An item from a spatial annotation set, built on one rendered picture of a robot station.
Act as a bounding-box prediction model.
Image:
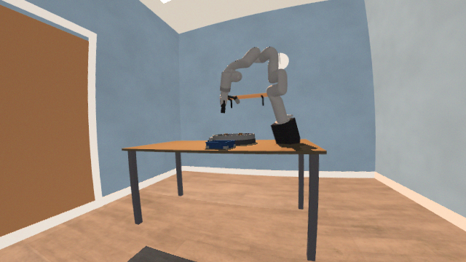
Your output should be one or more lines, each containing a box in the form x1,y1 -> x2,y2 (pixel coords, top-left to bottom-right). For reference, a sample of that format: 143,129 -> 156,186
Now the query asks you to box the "blue crate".
205,140 -> 235,149

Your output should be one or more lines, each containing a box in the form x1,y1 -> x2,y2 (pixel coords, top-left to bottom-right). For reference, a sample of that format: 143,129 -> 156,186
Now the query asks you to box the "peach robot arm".
220,47 -> 293,124

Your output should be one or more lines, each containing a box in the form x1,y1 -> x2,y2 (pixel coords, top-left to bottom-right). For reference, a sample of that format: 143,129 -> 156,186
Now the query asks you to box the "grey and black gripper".
220,91 -> 229,113

